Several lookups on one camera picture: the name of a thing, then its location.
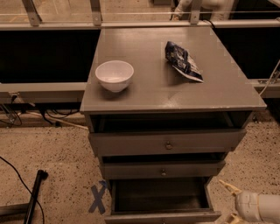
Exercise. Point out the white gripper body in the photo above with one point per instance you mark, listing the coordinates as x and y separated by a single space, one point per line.
244 203

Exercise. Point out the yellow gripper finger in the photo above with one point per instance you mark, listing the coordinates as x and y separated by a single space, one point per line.
233 218
231 188

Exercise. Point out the grey drawer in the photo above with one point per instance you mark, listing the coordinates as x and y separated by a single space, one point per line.
162 166
159 134
161 201

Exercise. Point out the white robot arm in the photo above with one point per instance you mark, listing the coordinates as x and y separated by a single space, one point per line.
269 208

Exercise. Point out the grey wooden drawer cabinet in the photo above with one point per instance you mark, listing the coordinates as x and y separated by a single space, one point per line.
157 87

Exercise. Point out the blue tape cross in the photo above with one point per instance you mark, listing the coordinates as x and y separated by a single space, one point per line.
98 194

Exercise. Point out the dark blue snack bag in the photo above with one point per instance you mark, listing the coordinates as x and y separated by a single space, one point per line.
180 59

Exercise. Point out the white bowl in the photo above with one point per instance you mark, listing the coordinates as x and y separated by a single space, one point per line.
114 75

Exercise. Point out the black stand leg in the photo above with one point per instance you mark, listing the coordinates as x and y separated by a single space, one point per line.
27 209

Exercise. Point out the metal railing frame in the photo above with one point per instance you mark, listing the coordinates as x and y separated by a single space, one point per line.
66 91

